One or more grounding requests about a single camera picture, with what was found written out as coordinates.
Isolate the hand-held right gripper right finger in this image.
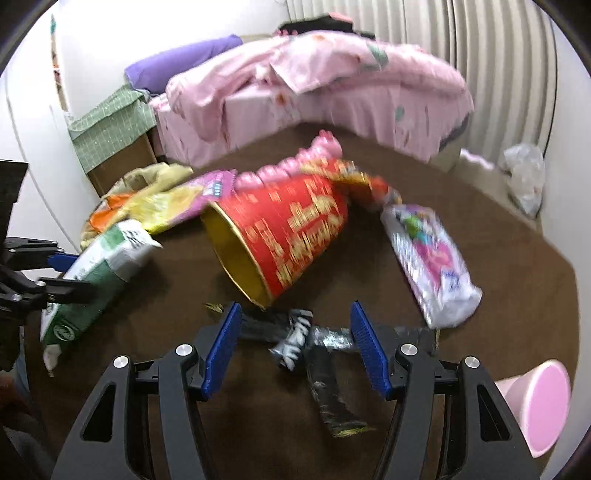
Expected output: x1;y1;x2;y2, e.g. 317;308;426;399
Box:
348;300;541;480

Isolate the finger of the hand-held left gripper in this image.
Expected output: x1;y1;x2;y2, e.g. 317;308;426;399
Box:
0;265;96;320
4;237;78;274

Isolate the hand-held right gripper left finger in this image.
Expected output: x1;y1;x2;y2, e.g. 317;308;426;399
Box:
50;301;244;480

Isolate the green white carton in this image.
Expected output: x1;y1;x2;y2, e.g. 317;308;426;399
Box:
39;219;162;377

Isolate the black foil wrapper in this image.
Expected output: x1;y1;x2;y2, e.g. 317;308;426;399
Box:
305;324;438;438

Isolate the black white print wrapper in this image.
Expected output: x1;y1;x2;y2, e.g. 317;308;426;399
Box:
240;308;315;371

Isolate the trash bin with yellow bag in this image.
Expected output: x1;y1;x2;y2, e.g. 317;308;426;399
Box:
81;161;195;250

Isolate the white wardrobe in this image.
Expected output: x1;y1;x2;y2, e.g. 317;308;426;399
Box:
0;69;100;259

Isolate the orange wrapper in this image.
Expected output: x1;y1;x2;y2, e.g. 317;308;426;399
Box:
88;194;134;232

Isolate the yellow chip bag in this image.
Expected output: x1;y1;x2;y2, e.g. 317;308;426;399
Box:
127;185;204;234

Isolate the pink white packet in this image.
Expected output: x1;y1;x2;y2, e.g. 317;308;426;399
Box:
381;203;483;329

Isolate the green checked cloth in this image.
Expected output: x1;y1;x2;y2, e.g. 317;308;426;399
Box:
68;88;158;174

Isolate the brown nightstand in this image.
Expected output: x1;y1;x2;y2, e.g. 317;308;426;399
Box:
88;131;167;195

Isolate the red paper cup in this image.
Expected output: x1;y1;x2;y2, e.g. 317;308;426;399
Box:
202;175;350;310

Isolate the pink yellow snack packet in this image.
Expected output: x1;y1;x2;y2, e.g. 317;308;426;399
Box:
175;170;238;227

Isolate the red yellow wrapper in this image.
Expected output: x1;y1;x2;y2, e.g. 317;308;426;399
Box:
332;159;402;210

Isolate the pink cup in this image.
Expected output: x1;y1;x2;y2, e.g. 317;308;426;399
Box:
494;360;572;457

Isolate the pink bottle pack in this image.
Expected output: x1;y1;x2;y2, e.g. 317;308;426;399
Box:
233;130;345;195

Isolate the purple pillow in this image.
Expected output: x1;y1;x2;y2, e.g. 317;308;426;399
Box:
124;36;244;95

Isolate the white plastic bag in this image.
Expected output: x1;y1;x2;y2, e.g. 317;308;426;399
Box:
503;143;546;219

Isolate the pink sheet bed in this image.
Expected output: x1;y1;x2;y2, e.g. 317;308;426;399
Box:
150;34;476;169

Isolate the pink floral duvet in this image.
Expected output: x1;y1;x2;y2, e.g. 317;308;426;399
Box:
165;33;475;144

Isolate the black garment with pink print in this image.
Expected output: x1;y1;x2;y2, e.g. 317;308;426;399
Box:
277;14;377;40

